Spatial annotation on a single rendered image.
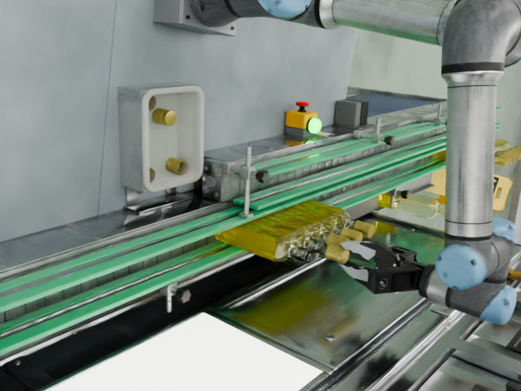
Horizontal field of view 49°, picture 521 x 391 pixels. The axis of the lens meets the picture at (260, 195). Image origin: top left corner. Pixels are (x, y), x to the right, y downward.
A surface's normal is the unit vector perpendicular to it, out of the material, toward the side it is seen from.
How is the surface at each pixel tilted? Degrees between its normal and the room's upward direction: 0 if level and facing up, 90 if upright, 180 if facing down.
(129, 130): 90
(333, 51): 0
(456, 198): 102
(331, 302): 90
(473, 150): 65
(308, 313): 90
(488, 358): 90
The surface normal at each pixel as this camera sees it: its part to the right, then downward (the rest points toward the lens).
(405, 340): 0.04, -0.95
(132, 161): -0.64, 0.21
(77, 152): 0.77, 0.22
